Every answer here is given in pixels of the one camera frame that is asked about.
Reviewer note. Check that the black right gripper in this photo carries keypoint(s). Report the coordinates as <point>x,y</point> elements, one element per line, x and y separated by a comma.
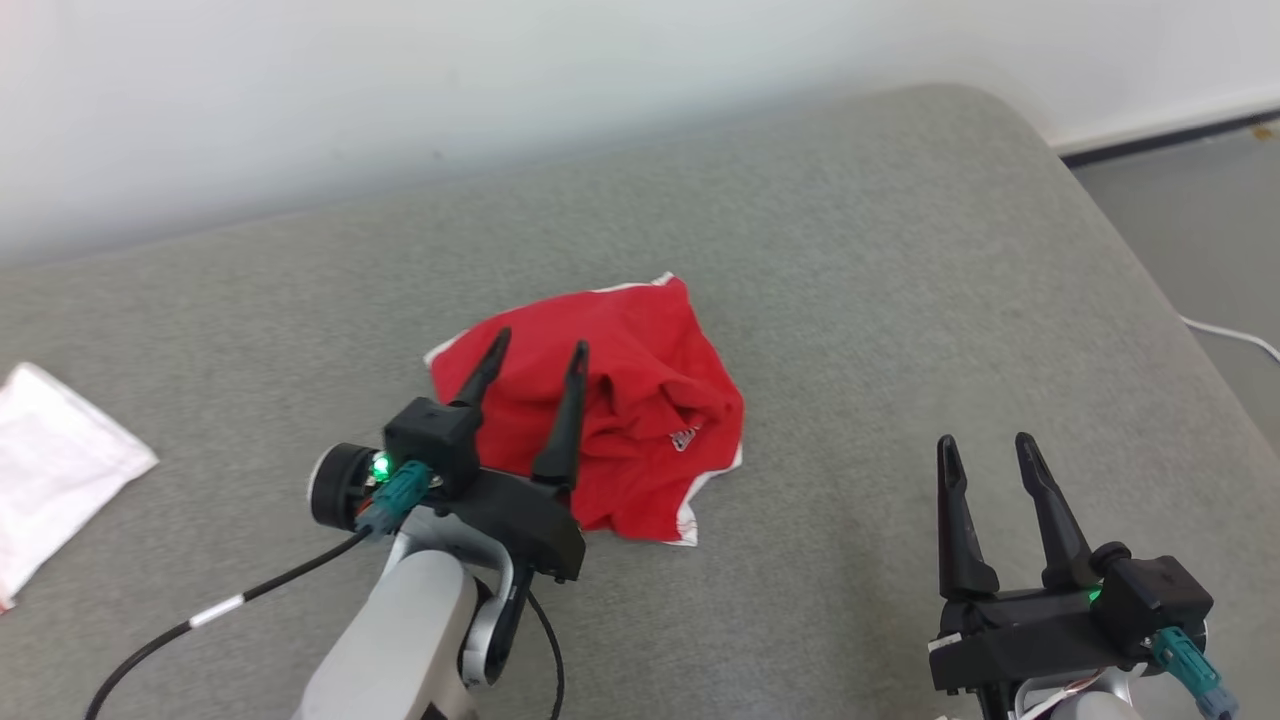
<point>1020,635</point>

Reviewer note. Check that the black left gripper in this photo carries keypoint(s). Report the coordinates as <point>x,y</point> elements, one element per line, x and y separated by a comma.
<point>530,520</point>

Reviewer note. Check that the red shorts with white stripes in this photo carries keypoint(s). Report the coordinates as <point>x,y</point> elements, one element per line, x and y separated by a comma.
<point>630,400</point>

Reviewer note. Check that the red white numbered jersey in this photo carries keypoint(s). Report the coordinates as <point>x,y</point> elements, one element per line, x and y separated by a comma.
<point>55,470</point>

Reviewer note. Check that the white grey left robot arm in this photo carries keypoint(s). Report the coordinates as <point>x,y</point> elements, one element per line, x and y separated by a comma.
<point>400,640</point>

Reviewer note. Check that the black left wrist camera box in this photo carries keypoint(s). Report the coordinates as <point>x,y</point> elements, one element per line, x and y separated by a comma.
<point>435,435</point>

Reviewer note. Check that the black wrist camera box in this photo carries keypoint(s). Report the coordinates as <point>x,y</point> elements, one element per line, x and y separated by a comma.
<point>1155,600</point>
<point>435,435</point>

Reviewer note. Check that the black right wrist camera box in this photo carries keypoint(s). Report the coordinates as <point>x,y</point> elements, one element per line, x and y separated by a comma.
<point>1155,600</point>

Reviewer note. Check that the black wall baseboard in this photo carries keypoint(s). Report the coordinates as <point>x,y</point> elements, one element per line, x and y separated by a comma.
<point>1170,134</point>

